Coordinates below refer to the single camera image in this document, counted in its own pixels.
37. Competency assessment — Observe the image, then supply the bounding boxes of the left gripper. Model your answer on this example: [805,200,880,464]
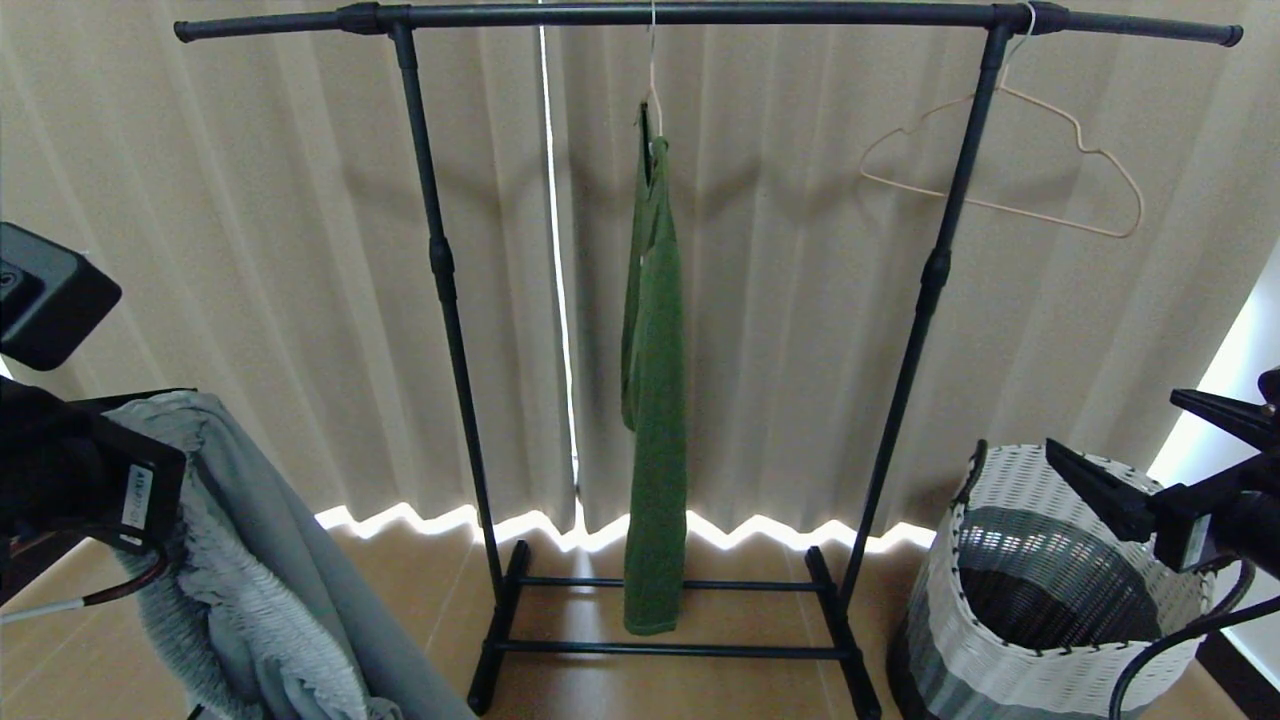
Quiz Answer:
[0,378,198,556]

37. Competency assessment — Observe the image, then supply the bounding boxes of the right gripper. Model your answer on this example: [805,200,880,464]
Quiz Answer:
[1045,368,1280,579]

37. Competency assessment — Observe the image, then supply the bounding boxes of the pale grey garment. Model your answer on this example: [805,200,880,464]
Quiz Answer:
[103,390,473,720]

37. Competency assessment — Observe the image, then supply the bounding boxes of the pink clothes hanger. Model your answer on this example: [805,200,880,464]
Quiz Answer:
[645,0,665,141]
[858,0,1146,239]

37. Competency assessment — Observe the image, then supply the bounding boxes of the green printed shirt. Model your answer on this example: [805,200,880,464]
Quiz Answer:
[620,100,689,637]

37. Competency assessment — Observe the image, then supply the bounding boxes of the white laundry basket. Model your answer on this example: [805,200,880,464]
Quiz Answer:
[888,440,1239,720]

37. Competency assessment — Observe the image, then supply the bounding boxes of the black clothes rack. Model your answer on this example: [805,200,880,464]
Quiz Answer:
[173,0,1244,720]

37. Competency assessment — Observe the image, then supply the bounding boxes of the beige curtain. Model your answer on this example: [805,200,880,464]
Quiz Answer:
[0,0,1280,556]

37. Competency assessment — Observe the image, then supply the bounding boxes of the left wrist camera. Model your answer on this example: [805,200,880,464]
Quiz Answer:
[0,222,123,371]

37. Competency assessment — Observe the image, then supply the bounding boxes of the black cable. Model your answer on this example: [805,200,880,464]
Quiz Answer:
[1108,558,1280,720]

